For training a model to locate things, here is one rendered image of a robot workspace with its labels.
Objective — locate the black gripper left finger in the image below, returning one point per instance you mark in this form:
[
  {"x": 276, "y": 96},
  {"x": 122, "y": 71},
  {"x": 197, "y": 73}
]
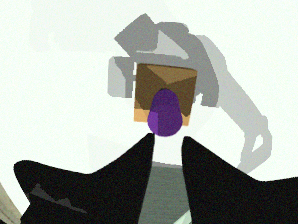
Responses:
[{"x": 112, "y": 195}]

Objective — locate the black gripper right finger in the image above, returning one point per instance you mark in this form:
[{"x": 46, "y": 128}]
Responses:
[{"x": 219, "y": 193}]

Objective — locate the brown wooden block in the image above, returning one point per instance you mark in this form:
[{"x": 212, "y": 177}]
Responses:
[{"x": 151, "y": 78}]

